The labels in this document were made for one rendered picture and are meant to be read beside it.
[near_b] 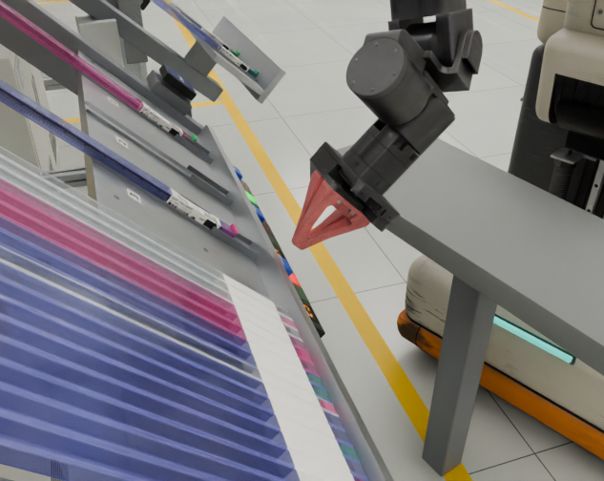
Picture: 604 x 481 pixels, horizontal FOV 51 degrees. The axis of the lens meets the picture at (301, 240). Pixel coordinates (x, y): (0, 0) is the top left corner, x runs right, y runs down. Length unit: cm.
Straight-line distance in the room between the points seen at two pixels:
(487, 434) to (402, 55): 103
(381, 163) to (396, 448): 87
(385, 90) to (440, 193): 48
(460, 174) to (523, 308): 32
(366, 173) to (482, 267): 30
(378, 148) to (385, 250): 130
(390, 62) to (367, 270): 130
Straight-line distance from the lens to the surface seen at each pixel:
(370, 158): 62
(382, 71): 57
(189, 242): 56
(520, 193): 105
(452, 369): 116
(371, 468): 46
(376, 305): 171
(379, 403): 147
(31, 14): 85
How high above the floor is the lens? 110
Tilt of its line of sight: 35 degrees down
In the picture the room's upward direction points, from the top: straight up
